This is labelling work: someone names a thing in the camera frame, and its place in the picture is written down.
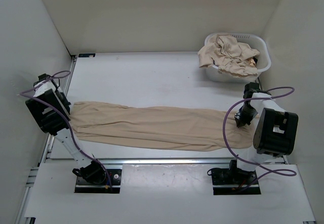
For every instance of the blue label sticker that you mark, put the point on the blue label sticker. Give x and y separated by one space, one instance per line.
87 55

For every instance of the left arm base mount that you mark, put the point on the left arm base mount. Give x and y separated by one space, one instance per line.
99 187

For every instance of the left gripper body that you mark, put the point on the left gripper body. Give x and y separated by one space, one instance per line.
63 98

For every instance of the beige clothes pile in basket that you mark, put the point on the beige clothes pile in basket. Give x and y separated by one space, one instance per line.
230 56

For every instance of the beige trousers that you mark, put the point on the beige trousers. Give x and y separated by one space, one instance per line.
163 128

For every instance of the front aluminium rail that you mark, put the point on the front aluminium rail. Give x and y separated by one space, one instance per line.
167 161

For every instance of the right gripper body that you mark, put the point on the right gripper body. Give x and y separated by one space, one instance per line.
245 114

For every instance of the white plastic laundry basket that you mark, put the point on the white plastic laundry basket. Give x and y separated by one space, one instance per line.
263 61

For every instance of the right aluminium rail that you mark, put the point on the right aluminium rail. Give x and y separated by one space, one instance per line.
284 159

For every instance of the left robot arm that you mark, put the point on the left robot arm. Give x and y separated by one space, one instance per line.
50 108

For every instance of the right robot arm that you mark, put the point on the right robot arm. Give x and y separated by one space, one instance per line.
274 134

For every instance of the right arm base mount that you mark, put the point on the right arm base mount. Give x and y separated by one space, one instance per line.
233 182

